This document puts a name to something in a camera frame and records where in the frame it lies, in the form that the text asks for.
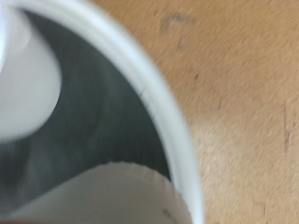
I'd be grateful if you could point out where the orange-rimmed white coffee pod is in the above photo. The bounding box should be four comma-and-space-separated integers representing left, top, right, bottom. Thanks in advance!
0, 161, 194, 224

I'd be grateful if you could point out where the white two-tier turntable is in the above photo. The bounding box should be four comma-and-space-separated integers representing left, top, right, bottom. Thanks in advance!
0, 0, 205, 224

